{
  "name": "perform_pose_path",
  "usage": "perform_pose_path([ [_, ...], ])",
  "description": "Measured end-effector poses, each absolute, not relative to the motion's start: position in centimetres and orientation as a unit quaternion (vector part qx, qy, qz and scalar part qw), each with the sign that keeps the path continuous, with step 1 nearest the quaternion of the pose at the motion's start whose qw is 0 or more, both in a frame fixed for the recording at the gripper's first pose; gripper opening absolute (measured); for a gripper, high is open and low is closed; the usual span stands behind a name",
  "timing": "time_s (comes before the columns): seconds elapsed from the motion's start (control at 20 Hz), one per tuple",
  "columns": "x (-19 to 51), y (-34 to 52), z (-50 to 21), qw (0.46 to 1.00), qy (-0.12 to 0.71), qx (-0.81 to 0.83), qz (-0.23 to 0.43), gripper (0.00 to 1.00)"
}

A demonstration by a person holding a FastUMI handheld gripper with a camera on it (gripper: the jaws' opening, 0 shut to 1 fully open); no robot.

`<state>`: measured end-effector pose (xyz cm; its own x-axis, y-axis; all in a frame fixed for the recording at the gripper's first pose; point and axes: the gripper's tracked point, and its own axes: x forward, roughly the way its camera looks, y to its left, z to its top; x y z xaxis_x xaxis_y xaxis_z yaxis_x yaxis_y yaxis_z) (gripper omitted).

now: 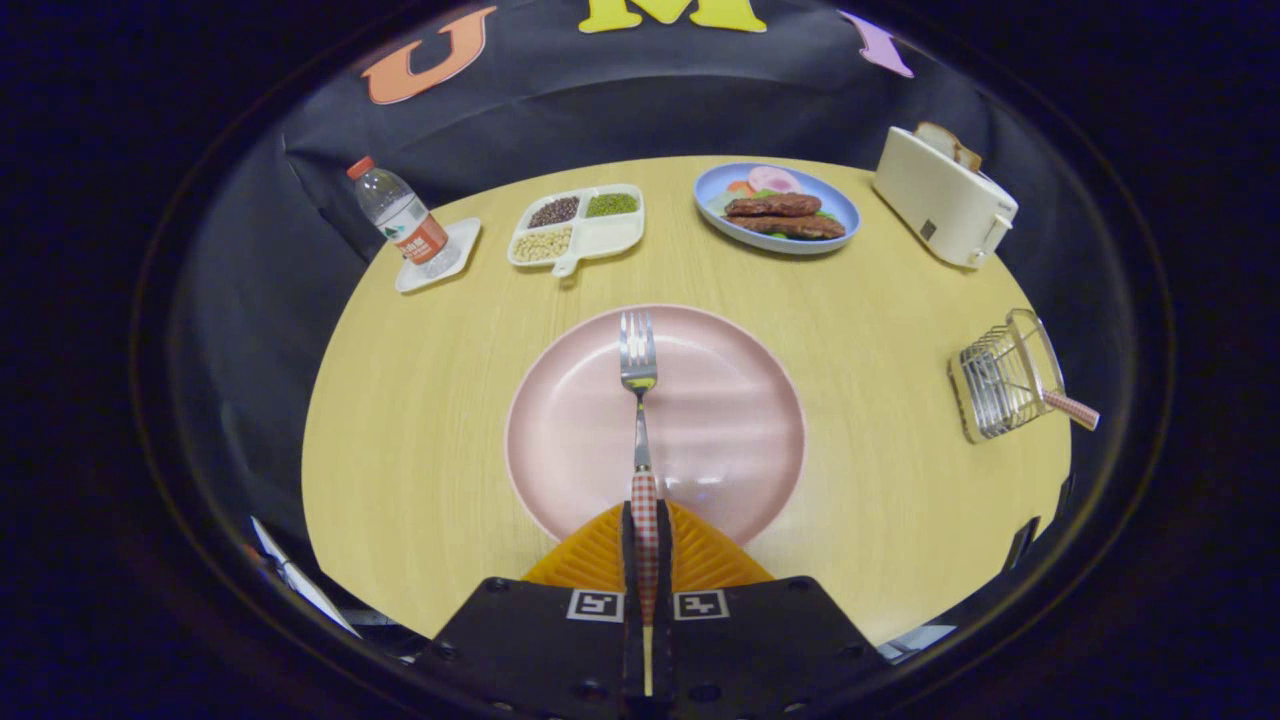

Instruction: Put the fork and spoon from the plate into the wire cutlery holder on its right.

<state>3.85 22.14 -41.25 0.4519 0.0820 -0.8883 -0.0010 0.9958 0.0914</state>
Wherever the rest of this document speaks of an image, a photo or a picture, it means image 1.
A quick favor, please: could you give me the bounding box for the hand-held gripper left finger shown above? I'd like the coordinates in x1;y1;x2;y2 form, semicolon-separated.
410;500;643;719

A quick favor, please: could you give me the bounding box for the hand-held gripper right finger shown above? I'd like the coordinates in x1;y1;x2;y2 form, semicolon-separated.
655;500;891;719

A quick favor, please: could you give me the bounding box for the metal fork checkered handle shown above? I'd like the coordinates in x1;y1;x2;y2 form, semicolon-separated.
618;311;663;696

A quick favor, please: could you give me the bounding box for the metal spoon checkered handle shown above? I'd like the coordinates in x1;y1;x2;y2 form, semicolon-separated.
1000;380;1101;432

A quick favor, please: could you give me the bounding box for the pink plate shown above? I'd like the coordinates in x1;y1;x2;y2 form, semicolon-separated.
504;304;807;549

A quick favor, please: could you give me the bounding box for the white flat object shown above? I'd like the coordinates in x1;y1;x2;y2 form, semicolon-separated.
248;515;361;641

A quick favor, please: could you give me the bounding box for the black table clamp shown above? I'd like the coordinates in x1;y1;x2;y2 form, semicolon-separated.
1003;517;1041;573

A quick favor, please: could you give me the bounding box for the metal cutlery drainer basket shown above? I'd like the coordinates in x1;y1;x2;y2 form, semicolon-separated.
947;308;1066;444

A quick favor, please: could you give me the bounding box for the white square coaster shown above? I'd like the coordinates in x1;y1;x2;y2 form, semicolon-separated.
395;217;482;294

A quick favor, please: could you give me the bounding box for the white divided tray with grains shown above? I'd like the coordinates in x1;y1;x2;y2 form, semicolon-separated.
507;184;646;278

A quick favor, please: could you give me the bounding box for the brown sausage piece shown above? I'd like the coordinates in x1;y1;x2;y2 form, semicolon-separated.
728;214;847;240
725;193;823;218

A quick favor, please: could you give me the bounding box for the blue food plate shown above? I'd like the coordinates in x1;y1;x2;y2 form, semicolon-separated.
694;163;861;256

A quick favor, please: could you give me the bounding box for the clear water bottle red label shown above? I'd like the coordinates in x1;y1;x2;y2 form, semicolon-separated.
347;156;461;278

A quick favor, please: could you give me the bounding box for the white toaster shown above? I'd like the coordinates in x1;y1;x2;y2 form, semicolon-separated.
872;125;1019;269

